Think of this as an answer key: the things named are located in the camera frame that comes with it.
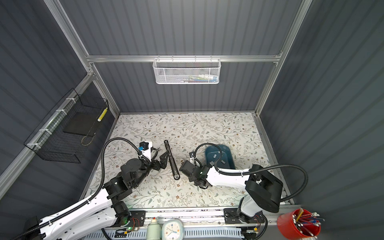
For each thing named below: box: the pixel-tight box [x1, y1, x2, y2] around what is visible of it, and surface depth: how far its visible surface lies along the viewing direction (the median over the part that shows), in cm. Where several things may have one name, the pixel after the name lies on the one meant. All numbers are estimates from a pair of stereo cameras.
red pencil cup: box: [277, 208, 321, 240], surface depth 62 cm
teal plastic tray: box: [205, 144, 236, 169], surface depth 95 cm
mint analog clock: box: [161, 218, 184, 240], surface depth 70 cm
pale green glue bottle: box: [146, 217, 162, 240], surface depth 66 cm
